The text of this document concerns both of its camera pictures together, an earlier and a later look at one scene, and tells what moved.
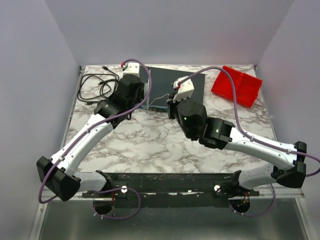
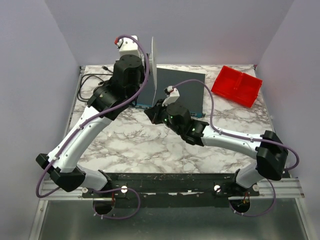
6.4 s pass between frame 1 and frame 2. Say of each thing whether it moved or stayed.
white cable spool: moved
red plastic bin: stayed
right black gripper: moved
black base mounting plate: stayed
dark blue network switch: stayed
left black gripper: moved
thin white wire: moved
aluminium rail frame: stayed
